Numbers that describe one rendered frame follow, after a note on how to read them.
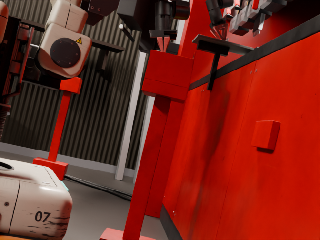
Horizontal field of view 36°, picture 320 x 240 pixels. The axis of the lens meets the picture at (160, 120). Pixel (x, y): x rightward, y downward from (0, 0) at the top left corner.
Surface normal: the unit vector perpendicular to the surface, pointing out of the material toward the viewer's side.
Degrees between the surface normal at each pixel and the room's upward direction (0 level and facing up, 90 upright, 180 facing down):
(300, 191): 90
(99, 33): 90
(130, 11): 90
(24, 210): 90
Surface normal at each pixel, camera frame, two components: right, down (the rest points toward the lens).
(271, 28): 0.08, 0.00
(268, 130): -0.97, -0.23
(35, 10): 0.31, 0.05
